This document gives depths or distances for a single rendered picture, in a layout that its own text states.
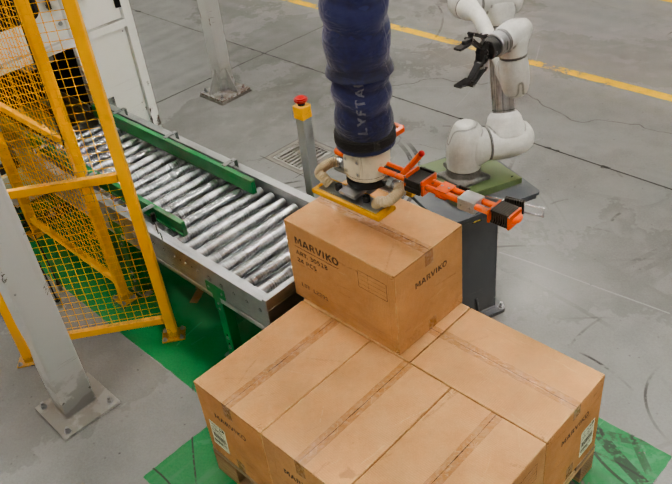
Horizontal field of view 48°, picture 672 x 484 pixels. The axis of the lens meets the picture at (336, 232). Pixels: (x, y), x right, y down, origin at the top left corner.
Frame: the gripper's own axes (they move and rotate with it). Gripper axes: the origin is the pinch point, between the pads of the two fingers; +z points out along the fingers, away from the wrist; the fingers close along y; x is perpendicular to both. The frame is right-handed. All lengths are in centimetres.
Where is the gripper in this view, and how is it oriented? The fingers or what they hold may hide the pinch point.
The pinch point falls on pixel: (459, 67)
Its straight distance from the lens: 267.5
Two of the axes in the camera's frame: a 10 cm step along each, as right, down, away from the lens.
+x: -7.3, -3.5, 6.0
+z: -6.8, 4.9, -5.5
